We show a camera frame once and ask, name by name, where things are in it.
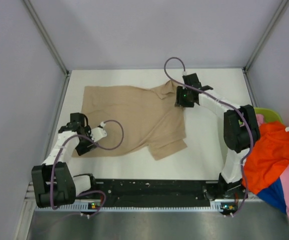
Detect beige t shirt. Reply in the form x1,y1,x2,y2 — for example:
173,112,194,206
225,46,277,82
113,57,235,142
81,81,187,161

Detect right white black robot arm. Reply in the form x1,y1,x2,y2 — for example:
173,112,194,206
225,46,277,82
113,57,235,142
175,73,260,198

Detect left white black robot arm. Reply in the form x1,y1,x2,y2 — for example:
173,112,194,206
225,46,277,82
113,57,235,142
31,113,98,209

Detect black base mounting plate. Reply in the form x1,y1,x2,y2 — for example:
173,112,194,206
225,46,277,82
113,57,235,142
69,177,248,208

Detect green plastic basket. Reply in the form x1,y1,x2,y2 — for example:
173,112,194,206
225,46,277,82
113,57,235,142
254,107,283,123

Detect orange t shirt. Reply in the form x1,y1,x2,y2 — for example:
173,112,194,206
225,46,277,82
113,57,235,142
242,121,289,195

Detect blue t shirt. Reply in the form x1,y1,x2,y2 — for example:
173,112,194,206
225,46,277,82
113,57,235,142
257,178,287,214

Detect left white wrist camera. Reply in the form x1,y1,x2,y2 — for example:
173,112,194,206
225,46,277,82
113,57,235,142
90,121,107,142

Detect grey slotted cable duct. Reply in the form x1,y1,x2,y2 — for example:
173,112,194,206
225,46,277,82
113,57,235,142
34,201,237,213

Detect left aluminium frame post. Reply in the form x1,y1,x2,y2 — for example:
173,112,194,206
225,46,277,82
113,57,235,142
21,0,69,76

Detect aluminium frame post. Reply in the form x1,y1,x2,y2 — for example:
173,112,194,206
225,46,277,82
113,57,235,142
243,0,289,74
21,0,69,76

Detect right aluminium frame post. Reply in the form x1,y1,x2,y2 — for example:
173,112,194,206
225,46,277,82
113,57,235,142
243,0,289,74

